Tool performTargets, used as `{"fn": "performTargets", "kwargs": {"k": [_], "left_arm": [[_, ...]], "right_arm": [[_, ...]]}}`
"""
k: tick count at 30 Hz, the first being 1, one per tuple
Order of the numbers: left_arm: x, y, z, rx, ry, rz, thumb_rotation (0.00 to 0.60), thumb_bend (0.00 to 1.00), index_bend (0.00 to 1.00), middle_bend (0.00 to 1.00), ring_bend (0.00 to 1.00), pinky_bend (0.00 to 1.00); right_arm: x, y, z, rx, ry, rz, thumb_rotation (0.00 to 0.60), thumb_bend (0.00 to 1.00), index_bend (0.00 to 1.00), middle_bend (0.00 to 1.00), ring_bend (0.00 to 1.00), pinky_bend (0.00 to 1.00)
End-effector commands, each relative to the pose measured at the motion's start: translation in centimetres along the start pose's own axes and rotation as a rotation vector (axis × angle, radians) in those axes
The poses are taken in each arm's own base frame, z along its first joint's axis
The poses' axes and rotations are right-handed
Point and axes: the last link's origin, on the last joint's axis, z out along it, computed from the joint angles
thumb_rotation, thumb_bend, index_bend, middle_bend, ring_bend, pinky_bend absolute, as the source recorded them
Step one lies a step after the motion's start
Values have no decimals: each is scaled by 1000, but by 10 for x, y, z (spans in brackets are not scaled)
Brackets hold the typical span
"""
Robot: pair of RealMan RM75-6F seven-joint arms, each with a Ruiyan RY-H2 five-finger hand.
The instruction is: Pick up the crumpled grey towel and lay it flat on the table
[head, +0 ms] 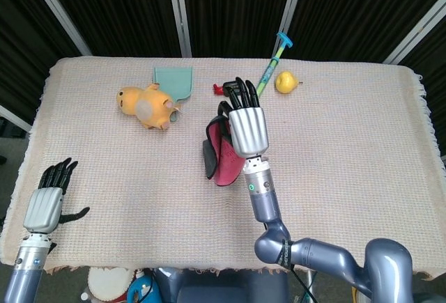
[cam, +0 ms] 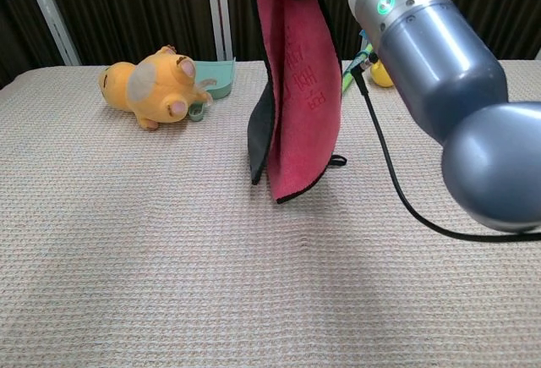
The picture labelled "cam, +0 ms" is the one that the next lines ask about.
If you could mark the dark grey cloth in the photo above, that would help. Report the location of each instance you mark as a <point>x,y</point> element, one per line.
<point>304,89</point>

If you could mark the blue green toy syringe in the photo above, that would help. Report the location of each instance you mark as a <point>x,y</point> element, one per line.
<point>347,78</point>

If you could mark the yellow pear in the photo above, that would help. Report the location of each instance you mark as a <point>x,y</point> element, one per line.
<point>380,77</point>

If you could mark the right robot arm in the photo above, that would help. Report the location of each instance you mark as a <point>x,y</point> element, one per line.
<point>444,67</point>

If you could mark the mint green dustpan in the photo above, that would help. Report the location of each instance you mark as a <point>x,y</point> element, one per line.
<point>216,75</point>

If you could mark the dark pleated curtain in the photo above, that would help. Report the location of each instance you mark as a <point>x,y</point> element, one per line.
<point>127,4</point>

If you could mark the white frame post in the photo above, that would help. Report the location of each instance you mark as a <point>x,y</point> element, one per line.
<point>217,4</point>
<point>46,8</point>

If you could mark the yellow plush toy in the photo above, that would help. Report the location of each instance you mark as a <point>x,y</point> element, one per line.
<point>156,89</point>

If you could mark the beige woven tablecloth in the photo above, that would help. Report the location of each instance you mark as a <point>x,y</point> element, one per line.
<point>169,258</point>

